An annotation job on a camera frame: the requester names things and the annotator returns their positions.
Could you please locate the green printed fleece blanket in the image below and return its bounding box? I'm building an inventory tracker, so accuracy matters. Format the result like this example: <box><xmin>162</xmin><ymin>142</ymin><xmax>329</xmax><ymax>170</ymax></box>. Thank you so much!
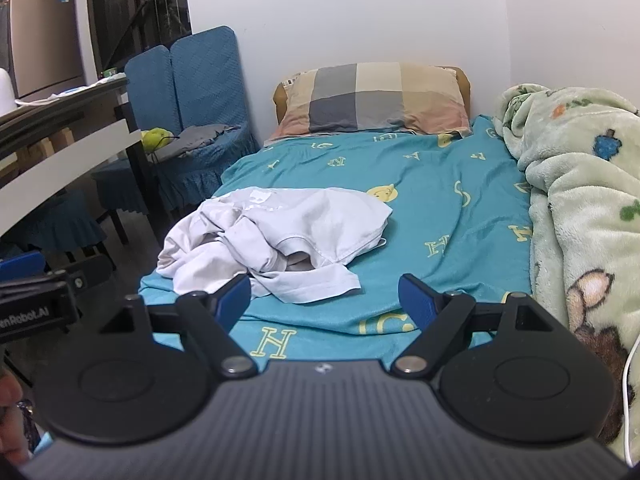
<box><xmin>492</xmin><ymin>83</ymin><xmax>640</xmax><ymax>466</ymax></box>

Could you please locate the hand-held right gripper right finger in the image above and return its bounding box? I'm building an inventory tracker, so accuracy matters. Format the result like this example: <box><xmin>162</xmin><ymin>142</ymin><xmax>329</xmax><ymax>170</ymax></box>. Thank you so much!
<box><xmin>390</xmin><ymin>273</ymin><xmax>554</xmax><ymax>379</ymax></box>

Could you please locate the brown pillow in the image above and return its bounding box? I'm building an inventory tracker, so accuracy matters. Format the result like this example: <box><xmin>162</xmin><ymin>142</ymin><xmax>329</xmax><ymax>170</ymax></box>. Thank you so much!
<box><xmin>273</xmin><ymin>66</ymin><xmax>473</xmax><ymax>126</ymax></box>

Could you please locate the white cable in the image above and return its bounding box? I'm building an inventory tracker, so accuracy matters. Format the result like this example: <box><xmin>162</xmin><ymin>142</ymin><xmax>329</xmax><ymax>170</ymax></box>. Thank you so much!
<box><xmin>621</xmin><ymin>329</ymin><xmax>640</xmax><ymax>464</ymax></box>

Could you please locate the checkered pillow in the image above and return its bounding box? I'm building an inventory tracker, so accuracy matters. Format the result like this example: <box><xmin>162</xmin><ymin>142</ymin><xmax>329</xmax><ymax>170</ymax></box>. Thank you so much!
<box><xmin>265</xmin><ymin>62</ymin><xmax>473</xmax><ymax>141</ymax></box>

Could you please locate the person's left forearm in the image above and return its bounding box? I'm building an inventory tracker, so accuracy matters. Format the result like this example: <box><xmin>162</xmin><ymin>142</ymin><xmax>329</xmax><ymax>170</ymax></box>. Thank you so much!
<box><xmin>0</xmin><ymin>371</ymin><xmax>26</xmax><ymax>413</ymax></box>

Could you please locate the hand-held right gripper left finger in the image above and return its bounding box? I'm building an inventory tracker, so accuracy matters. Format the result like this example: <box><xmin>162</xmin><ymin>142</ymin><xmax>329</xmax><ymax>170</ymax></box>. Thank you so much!
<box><xmin>100</xmin><ymin>274</ymin><xmax>259</xmax><ymax>379</ymax></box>

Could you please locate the white shirt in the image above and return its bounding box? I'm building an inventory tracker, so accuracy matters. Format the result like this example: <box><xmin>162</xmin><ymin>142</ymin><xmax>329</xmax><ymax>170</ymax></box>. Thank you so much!
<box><xmin>156</xmin><ymin>186</ymin><xmax>393</xmax><ymax>306</ymax></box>

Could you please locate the yellow-green plush toy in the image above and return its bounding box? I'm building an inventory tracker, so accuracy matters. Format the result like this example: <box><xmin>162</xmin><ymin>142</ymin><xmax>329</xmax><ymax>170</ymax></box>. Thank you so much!
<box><xmin>140</xmin><ymin>128</ymin><xmax>174</xmax><ymax>152</ymax></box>

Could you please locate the silver refrigerator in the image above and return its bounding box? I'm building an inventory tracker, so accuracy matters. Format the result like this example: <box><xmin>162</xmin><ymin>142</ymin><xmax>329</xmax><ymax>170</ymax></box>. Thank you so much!
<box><xmin>0</xmin><ymin>0</ymin><xmax>87</xmax><ymax>102</ymax></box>

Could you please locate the white appliance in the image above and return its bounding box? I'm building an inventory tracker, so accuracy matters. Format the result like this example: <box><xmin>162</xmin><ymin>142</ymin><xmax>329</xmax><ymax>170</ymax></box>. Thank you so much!
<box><xmin>0</xmin><ymin>67</ymin><xmax>19</xmax><ymax>117</ymax></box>

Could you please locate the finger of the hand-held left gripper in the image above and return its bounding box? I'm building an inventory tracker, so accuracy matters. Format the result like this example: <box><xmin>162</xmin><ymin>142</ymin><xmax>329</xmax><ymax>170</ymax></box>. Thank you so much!
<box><xmin>65</xmin><ymin>253</ymin><xmax>117</xmax><ymax>312</ymax></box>
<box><xmin>0</xmin><ymin>251</ymin><xmax>47</xmax><ymax>277</ymax></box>

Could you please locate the blue covered chair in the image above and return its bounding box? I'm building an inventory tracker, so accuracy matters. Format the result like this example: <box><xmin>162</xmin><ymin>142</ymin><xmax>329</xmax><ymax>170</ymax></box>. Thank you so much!
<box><xmin>91</xmin><ymin>159</ymin><xmax>152</xmax><ymax>217</ymax></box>
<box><xmin>123</xmin><ymin>44</ymin><xmax>177</xmax><ymax>151</ymax></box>
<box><xmin>14</xmin><ymin>191</ymin><xmax>108</xmax><ymax>255</ymax></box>
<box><xmin>169</xmin><ymin>25</ymin><xmax>261</xmax><ymax>211</ymax></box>

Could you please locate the teal printed bed sheet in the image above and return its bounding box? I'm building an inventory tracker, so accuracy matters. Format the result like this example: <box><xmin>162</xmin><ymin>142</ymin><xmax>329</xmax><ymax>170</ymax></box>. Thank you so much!
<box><xmin>137</xmin><ymin>114</ymin><xmax>533</xmax><ymax>363</ymax></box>

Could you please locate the grey cloth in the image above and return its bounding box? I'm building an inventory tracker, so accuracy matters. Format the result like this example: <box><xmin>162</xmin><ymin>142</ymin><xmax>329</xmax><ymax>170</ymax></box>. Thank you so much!
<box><xmin>156</xmin><ymin>124</ymin><xmax>242</xmax><ymax>157</ymax></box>

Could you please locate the dark barred window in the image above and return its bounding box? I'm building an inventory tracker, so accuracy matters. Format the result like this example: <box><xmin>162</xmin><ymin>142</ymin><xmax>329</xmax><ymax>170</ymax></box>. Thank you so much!
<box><xmin>87</xmin><ymin>0</ymin><xmax>194</xmax><ymax>79</ymax></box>

